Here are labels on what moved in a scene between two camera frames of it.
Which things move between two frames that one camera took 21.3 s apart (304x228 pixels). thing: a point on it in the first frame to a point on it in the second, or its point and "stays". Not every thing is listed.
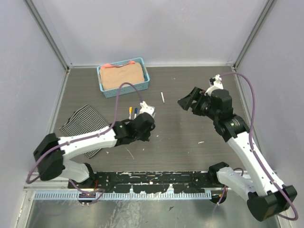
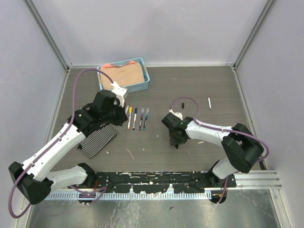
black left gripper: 146,137 to 122,118
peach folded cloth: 112,76 stays
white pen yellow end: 130,109 stays
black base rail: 142,182 stays
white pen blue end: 136,112 stays
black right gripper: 197,94 to 176,141
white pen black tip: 163,98 to 126,109
